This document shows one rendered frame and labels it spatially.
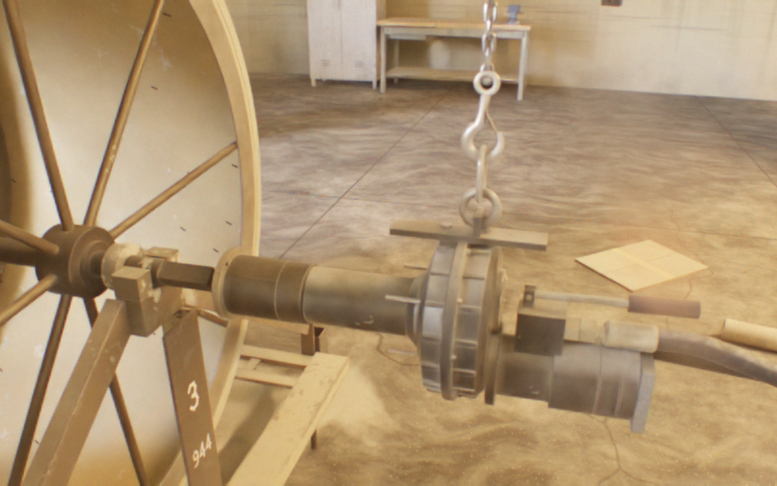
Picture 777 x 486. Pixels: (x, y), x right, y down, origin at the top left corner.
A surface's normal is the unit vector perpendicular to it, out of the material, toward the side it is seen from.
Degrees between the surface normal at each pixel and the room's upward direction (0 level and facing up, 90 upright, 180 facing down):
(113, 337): 90
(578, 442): 0
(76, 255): 90
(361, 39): 90
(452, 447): 0
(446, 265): 27
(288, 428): 0
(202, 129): 97
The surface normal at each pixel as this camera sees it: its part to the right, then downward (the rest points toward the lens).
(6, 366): -0.13, -0.60
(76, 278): 0.97, 0.11
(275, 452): 0.00, -0.92
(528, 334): -0.26, 0.39
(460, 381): -0.25, 0.67
